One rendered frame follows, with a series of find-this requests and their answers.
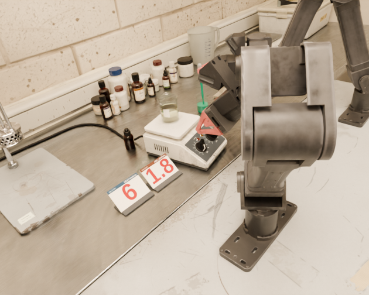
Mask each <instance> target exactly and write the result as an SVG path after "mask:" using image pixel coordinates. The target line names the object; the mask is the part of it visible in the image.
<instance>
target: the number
mask: <svg viewBox="0 0 369 295"><path fill-rule="evenodd" d="M147 190H148V189H147V188H146V186H145V185H144V183H143V182H142V181H141V179H140V178H139V177H138V176H136V177H134V178H133V179H131V180H130V181H128V182H127V183H125V184H124V185H123V186H121V187H120V188H118V189H116V190H115V191H113V192H112V193H111V194H110V196H111V197H112V199H113V200H114V201H115V203H116V204H117V206H119V208H120V209H122V208H124V207H125V206H126V205H128V204H129V203H131V202H132V201H133V200H134V199H136V198H138V197H139V196H140V195H141V194H143V193H144V192H146V191H147Z"/></svg>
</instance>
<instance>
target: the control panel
mask: <svg viewBox="0 0 369 295"><path fill-rule="evenodd" d="M201 129H212V128H211V127H209V126H207V127H205V125H203V126H202V127H201ZM197 138H200V140H201V139H204V142H205V145H206V146H207V150H206V151H205V152H199V151H198V150H197V149H196V143H197V142H200V140H197ZM224 141H225V138H224V137H222V136H219V135H218V137H217V138H216V140H215V141H210V140H208V139H207V138H206V136H205V134H203V136H201V134H198V133H197V132H196V134H195V135H194V136H193V137H192V138H191V139H190V140H189V141H188V142H187V143H186V144H185V146H186V147H187V148H189V149H190V150H191V151H192V152H194V153H195V154H196V155H198V156H199V157H200V158H202V159H203V160H204V161H206V162H207V161H208V160H209V158H211V157H212V155H213V154H214V152H215V151H216V150H217V149H218V148H219V147H220V145H221V144H222V143H223V142H224Z"/></svg>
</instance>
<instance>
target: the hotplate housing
mask: <svg viewBox="0 0 369 295"><path fill-rule="evenodd" d="M197 124H198V123H197ZM197 124H195V126H194V127H192V128H191V130H189V131H188V133H187V134H185V136H184V137H182V138H181V139H173V138H169V137H166V136H162V135H157V134H154V133H150V132H145V133H144V134H143V140H144V143H145V149H146V152H147V154H150V155H154V156H157V157H160V156H162V155H163V154H165V153H166V154H167V156H168V157H169V159H170V160H171V161H174V162H178V163H181V164H185V165H188V166H191V167H195V168H198V169H202V170H205V171H207V170H208V168H209V167H210V166H211V165H212V164H213V162H214V161H215V160H216V158H217V157H218V156H219V154H220V153H221V152H222V151H223V150H224V148H225V147H226V144H227V140H226V139H225V141H224V142H223V143H222V144H221V145H220V147H219V148H218V149H217V150H216V151H215V152H214V154H213V155H212V157H211V158H209V160H208V161H207V162H206V161H204V160H203V159H202V158H200V157H199V156H198V155H196V154H195V153H194V152H192V151H191V150H190V149H189V148H188V147H186V146H185V144H186V143H187V142H188V141H189V140H190V139H191V138H192V137H193V136H194V135H195V134H196V132H197V131H196V130H195V128H196V126H197Z"/></svg>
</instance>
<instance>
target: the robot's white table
mask: <svg viewBox="0 0 369 295"><path fill-rule="evenodd" d="M354 88H355V86H354V85H353V83H348V82H344V81H339V80H334V91H335V102H336V121H337V139H336V147H335V150H334V153H333V156H332V158H331V159H330V160H317V161H315V162H314V163H313V164H312V165H311V166H310V167H300V168H298V169H294V170H292V171H291V172H290V174H289V175H288V176H287V178H286V200H287V201H290V202H292V203H294V204H296V205H297V206H298V209H297V212H296V214H295V215H294V216H293V217H292V219H291V220H290V221H289V222H288V224H287V225H286V226H285V228H284V229H283V230H282V231H281V233H280V234H279V235H278V237H277V238H276V239H275V240H274V242H273V243H272V244H271V246H270V247H269V248H268V249H267V251H266V252H265V253H264V254H263V256H262V257H261V259H260V260H259V261H258V262H257V264H256V265H255V266H254V267H253V269H252V270H251V271H250V272H244V271H242V270H241V269H239V268H238V267H236V266H235V265H233V264H232V263H230V262H229V261H227V260H225V259H224V258H222V257H221V256H220V254H219V249H220V247H221V246H222V245H223V243H224V242H225V241H226V240H227V239H228V238H229V237H230V236H231V235H232V234H233V233H234V232H235V230H236V229H237V228H238V227H239V226H240V225H241V224H242V223H243V221H244V218H245V210H241V204H240V193H238V192H237V171H244V162H245V160H242V156H239V157H238V158H237V159H235V160H234V161H233V162H232V163H231V164H230V165H229V166H228V167H226V168H225V169H224V170H223V171H222V172H221V173H220V174H219V175H217V176H216V177H215V178H214V179H212V181H211V182H209V183H208V184H207V185H206V186H205V187H203V188H202V189H201V190H200V191H199V192H198V193H197V194H195V195H194V196H193V197H192V198H191V199H190V200H189V201H188V202H186V203H185V204H184V205H183V206H181V207H180V208H179V209H178V210H177V211H176V212H175V213H174V214H172V215H171V216H170V217H169V218H168V219H167V220H166V221H164V222H163V223H162V224H161V225H160V226H158V227H157V228H156V229H155V230H154V231H153V232H152V233H150V234H149V235H148V236H147V237H146V238H145V239H144V240H143V241H141V242H140V243H139V244H138V245H137V246H136V247H134V248H133V249H132V250H131V251H130V252H128V253H127V254H126V255H125V256H124V257H123V258H122V259H121V260H119V261H118V262H117V263H116V264H115V265H114V266H113V267H111V268H110V269H109V270H108V271H107V272H105V273H104V274H103V275H102V276H101V277H100V278H99V279H97V280H96V281H95V282H94V283H93V284H92V285H91V286H90V287H88V288H87V289H86V290H85V291H83V292H82V293H81V294H80V295H369V119H368V121H367V122H366V123H365V124H364V126H363V127H362V128H358V127H355V126H351V125H347V124H343V123H340V122H338V118H339V116H340V115H341V114H342V113H343V112H344V111H345V110H346V109H347V108H348V107H349V104H351V100H352V97H353V92H354Z"/></svg>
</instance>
